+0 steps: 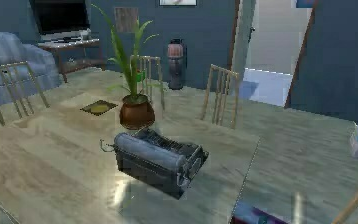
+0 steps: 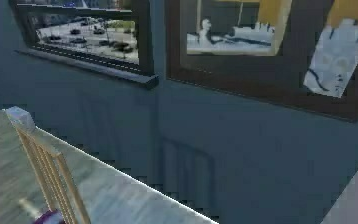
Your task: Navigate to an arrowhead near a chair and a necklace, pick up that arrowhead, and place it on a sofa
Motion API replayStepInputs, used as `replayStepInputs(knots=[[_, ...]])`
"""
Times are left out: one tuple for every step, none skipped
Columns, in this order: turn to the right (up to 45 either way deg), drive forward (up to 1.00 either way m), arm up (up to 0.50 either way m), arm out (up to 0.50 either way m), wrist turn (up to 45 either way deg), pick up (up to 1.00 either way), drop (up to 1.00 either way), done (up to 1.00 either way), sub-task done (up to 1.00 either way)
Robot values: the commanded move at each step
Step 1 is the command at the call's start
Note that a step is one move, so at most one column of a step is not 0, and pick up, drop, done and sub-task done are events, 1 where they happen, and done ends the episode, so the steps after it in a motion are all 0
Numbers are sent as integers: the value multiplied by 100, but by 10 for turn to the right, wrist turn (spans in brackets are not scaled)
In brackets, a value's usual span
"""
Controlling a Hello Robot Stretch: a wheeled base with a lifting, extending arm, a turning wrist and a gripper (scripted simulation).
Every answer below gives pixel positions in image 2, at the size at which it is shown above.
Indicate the dark brown framed picture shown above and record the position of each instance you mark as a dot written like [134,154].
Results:
[233,70]

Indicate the pale grey table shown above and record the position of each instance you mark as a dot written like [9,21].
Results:
[113,193]

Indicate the dark framed window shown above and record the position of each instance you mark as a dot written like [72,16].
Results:
[87,40]

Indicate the tan wooden slatted chair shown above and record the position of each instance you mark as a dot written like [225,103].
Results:
[50,166]

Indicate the purple and white object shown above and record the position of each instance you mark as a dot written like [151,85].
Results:
[50,218]

